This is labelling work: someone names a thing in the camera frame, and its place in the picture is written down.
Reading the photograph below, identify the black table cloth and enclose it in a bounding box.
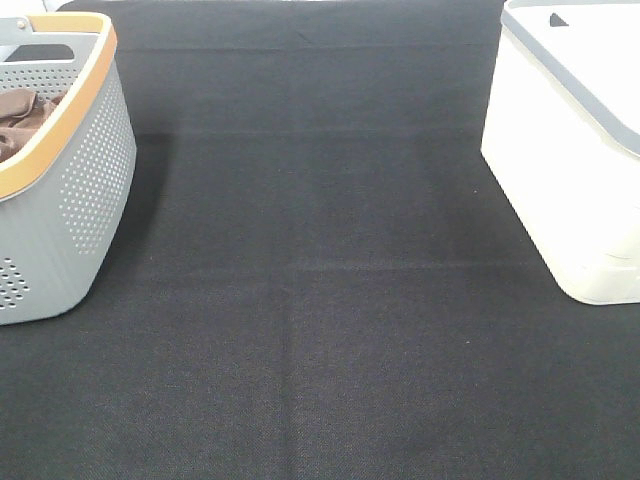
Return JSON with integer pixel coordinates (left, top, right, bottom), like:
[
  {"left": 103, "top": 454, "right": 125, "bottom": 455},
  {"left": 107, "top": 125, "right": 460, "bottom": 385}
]
[{"left": 1, "top": 1, "right": 639, "bottom": 479}]

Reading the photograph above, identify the white basket grey rim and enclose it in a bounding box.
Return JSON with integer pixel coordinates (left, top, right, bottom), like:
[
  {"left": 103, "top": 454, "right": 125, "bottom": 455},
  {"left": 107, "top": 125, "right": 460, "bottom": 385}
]
[{"left": 481, "top": 1, "right": 639, "bottom": 305}]

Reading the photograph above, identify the brown towel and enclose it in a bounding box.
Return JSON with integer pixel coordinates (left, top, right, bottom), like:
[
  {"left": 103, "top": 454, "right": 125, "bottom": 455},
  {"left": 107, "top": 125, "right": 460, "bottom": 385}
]
[{"left": 1, "top": 89, "right": 66, "bottom": 162}]

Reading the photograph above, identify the grey perforated laundry basket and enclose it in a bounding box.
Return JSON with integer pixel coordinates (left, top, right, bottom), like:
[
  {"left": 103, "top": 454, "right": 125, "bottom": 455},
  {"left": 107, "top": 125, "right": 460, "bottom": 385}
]
[{"left": 1, "top": 12, "right": 136, "bottom": 325}]

